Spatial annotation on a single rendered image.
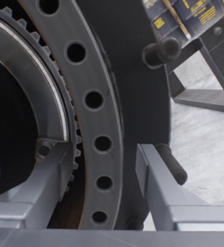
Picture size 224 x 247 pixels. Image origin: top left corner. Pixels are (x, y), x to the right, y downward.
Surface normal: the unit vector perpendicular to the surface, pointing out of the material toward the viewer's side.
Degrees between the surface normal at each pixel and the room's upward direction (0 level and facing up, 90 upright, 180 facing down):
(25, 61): 90
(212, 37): 90
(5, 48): 90
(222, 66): 90
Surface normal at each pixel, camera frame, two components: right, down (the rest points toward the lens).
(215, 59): 0.08, 0.19
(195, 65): -0.34, 0.49
